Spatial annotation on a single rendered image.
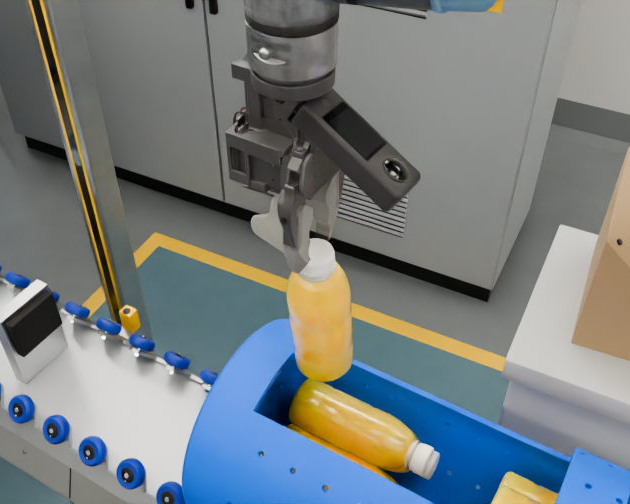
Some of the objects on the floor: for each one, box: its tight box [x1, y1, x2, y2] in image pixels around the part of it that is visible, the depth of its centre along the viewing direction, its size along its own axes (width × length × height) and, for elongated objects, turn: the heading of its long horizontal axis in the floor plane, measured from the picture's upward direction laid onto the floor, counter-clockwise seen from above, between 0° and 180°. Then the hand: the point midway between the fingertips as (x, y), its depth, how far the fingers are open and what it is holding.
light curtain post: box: [25, 0, 155, 353], centre depth 163 cm, size 6×6×170 cm
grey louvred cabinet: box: [0, 0, 582, 302], centre depth 269 cm, size 54×215×145 cm, turn 63°
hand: (315, 252), depth 75 cm, fingers closed on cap, 4 cm apart
